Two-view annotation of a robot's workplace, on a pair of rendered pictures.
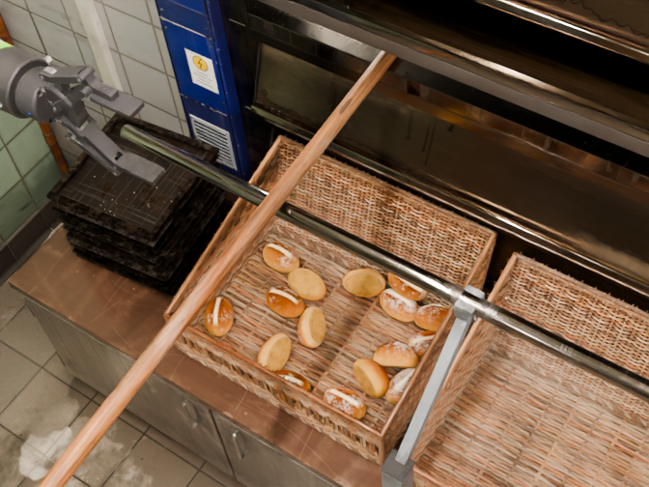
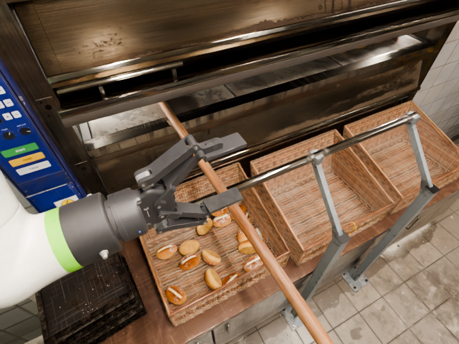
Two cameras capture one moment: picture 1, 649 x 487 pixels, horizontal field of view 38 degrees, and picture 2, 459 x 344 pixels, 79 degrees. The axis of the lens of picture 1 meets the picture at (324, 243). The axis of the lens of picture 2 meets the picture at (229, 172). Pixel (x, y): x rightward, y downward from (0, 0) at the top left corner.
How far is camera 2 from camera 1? 1.09 m
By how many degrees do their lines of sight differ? 40
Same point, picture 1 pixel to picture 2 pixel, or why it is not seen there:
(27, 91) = (128, 213)
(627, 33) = (285, 22)
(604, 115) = (311, 48)
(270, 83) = (114, 181)
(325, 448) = (266, 284)
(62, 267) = not seen: outside the picture
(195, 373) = (195, 324)
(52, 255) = not seen: outside the picture
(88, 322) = not seen: outside the picture
